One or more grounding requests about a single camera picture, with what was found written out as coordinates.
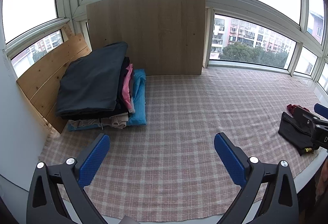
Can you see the dark red cloth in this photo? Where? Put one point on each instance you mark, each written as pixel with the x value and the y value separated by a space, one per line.
pixel 292 108

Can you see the pine plank panel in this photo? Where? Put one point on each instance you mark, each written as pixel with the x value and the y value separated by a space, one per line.
pixel 46 80

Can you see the apartment buildings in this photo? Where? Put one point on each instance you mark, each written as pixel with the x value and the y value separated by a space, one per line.
pixel 251 31

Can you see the blue folded garment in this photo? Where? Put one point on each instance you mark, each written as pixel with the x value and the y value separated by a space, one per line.
pixel 138 101

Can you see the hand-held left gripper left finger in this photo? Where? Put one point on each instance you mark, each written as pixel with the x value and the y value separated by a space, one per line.
pixel 93 160

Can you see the small wood strip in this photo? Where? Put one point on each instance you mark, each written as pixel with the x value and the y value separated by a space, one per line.
pixel 68 30

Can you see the black pants with yellow stripes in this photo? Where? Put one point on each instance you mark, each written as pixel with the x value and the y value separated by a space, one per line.
pixel 290 129

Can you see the pink folded garment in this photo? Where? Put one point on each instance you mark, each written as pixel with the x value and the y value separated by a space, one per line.
pixel 127 85

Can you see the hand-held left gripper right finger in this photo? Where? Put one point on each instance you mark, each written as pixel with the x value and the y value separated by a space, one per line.
pixel 228 157

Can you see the dark grey folded garment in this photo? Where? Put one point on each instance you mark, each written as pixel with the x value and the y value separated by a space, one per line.
pixel 89 80

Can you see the beige folded garment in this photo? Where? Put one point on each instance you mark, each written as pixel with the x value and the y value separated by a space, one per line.
pixel 115 121

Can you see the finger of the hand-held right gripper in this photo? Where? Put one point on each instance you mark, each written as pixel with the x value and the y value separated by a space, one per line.
pixel 306 113
pixel 321 108

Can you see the large wooden board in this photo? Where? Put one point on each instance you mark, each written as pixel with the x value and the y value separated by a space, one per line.
pixel 146 31

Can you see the dark brown folded garment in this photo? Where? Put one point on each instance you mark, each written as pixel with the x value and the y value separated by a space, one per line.
pixel 123 85

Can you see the pink plaid blanket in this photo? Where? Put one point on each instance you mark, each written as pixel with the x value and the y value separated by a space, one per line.
pixel 184 116

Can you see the green trees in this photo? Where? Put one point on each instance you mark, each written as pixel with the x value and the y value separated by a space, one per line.
pixel 251 53

